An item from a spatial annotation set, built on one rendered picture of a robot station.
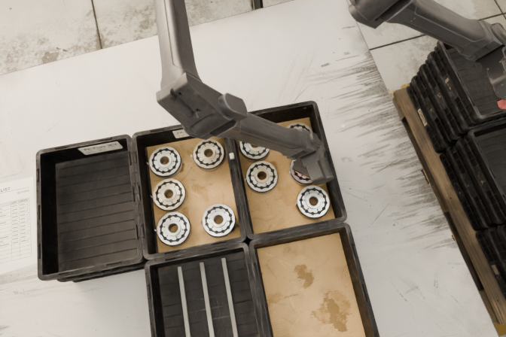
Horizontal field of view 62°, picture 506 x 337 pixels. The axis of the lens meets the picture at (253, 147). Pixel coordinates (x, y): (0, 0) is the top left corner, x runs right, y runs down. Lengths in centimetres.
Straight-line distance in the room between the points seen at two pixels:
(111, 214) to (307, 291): 66
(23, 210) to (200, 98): 108
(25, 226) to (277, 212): 88
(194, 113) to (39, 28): 228
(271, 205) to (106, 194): 54
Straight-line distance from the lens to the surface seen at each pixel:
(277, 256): 132
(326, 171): 114
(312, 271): 133
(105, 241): 141
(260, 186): 133
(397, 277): 152
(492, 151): 213
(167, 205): 135
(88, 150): 144
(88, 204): 146
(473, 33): 99
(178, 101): 75
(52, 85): 184
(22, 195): 171
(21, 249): 167
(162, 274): 135
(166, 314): 135
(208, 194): 136
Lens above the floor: 215
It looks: 70 degrees down
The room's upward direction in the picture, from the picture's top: 3 degrees counter-clockwise
